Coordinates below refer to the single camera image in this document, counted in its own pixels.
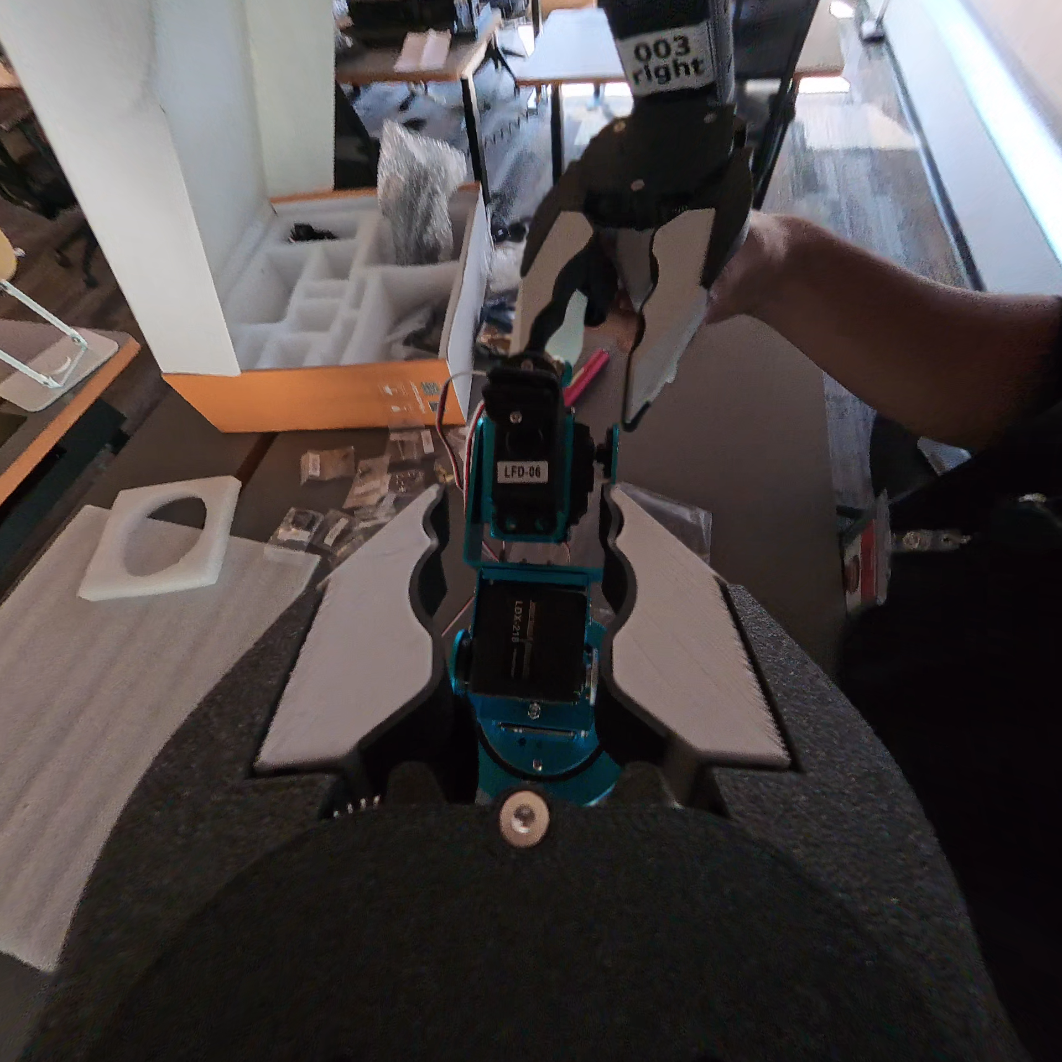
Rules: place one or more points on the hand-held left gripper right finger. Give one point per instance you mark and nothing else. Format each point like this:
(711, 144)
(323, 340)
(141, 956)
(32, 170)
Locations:
(697, 655)

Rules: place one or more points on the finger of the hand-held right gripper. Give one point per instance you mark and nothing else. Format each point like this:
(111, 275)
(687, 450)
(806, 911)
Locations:
(676, 282)
(547, 282)

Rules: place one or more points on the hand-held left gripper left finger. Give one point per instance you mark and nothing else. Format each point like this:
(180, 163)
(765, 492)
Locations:
(357, 655)

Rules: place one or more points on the black servo motor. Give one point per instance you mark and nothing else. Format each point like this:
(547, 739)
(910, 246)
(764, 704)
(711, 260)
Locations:
(523, 431)

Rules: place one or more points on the blue toy robot arm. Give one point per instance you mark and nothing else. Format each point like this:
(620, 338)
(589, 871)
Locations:
(531, 747)

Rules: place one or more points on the person's right forearm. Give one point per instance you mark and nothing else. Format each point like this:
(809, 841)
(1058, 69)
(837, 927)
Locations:
(913, 348)

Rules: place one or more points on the dark grey desk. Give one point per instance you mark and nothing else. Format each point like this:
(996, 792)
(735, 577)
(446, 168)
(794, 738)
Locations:
(747, 465)

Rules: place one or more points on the grey desk with orange edge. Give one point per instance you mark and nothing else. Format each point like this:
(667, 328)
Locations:
(33, 440)

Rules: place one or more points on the person's right hand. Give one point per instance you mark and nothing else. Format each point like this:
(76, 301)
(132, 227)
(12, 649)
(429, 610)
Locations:
(763, 265)

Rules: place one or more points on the dark red metal tube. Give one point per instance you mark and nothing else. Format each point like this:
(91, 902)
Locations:
(591, 369)

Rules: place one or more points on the large clear plastic bag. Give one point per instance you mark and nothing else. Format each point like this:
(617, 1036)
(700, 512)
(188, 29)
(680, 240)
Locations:
(680, 523)

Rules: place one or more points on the pile of small parts bags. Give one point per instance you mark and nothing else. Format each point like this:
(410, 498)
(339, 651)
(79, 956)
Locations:
(323, 465)

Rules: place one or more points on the orange white cardboard box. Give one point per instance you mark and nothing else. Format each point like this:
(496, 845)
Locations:
(332, 398)

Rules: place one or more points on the white foam sheet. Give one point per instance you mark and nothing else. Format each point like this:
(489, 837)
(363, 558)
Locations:
(99, 705)

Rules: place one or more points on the person's black clothing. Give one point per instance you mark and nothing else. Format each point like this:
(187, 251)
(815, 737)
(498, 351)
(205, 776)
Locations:
(954, 747)

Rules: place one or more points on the tan chair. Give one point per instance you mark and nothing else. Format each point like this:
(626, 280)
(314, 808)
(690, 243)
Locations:
(50, 357)

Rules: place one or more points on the white foam frame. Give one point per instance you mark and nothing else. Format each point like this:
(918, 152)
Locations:
(99, 572)

